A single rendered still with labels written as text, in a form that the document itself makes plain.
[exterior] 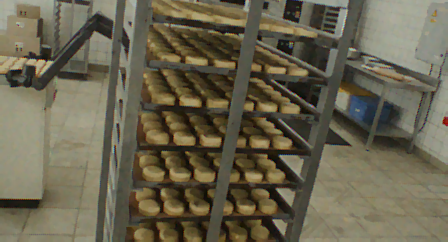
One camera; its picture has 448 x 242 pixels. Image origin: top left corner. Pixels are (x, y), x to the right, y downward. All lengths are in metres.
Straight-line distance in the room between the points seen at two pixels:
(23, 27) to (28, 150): 3.74
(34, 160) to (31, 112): 0.32
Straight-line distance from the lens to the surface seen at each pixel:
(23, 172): 2.83
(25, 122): 2.70
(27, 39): 6.28
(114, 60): 1.43
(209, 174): 0.97
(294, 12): 5.99
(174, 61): 0.85
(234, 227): 1.13
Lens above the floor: 1.58
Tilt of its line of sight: 17 degrees down
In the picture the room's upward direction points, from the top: 10 degrees clockwise
